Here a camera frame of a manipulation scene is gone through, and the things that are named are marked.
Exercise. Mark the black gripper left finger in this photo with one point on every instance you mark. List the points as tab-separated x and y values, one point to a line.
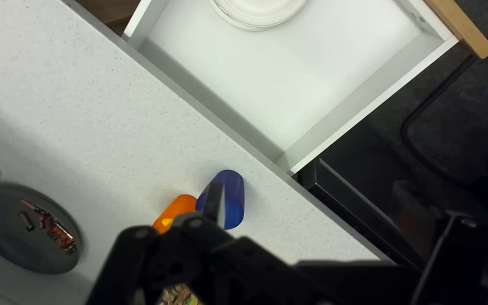
159	259

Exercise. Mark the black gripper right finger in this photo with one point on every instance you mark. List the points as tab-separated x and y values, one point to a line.
444	259

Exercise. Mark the white drawer with wooden front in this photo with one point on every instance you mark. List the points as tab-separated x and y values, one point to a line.
288	72

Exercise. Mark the orange plastic cup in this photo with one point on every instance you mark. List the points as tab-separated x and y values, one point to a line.
173	211

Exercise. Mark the blue plastic cup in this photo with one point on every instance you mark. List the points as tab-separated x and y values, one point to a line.
234	196

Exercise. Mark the black office chair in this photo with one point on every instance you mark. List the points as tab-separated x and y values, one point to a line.
464	123

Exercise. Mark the grey round lid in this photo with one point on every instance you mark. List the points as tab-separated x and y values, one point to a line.
0	237

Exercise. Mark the white round plate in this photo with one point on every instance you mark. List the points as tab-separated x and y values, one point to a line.
254	13

